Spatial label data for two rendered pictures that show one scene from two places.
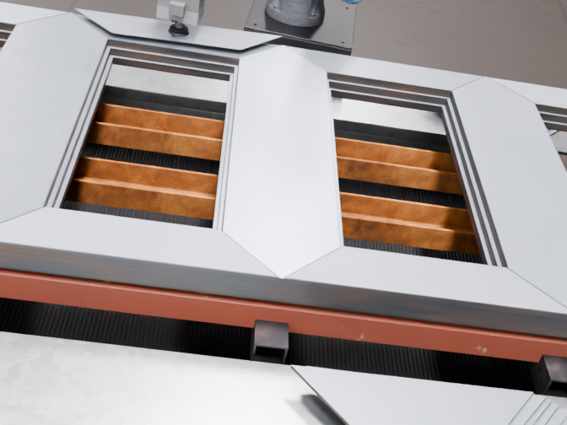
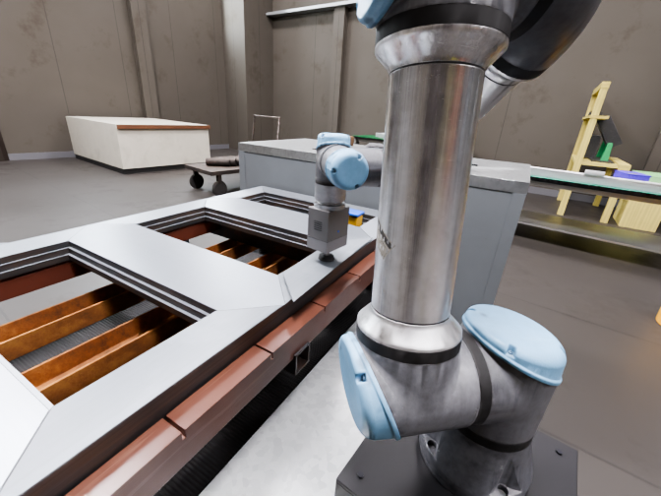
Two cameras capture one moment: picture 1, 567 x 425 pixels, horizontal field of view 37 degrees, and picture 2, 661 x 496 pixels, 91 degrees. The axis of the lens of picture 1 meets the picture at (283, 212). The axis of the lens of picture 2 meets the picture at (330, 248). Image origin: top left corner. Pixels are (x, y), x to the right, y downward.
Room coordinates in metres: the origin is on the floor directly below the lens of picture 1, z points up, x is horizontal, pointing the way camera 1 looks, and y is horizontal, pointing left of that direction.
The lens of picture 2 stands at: (2.03, -0.33, 1.22)
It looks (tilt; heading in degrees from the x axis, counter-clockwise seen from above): 23 degrees down; 126
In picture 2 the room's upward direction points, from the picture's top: 4 degrees clockwise
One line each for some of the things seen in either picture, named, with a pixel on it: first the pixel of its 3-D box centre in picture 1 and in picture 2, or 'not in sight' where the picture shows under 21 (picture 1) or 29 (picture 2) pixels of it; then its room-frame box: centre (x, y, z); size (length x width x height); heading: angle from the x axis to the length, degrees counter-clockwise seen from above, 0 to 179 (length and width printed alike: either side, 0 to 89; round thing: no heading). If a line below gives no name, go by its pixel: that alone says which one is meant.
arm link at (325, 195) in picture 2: not in sight; (330, 192); (1.58, 0.29, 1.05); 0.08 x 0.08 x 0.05
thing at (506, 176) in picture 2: not in sight; (380, 156); (1.24, 1.14, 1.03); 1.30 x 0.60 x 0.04; 7
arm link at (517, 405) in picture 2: not in sight; (497, 366); (2.02, 0.07, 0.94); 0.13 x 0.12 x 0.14; 49
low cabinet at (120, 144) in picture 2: not in sight; (142, 142); (-5.19, 2.91, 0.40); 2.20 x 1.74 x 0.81; 1
